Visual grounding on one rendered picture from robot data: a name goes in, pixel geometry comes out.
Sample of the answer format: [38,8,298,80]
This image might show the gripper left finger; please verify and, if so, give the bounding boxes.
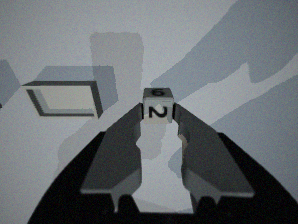
[27,103,144,224]

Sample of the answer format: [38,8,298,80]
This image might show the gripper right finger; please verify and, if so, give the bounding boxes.
[172,103,298,224]

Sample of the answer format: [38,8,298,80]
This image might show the white cube with black digit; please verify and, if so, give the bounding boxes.
[143,88,174,124]

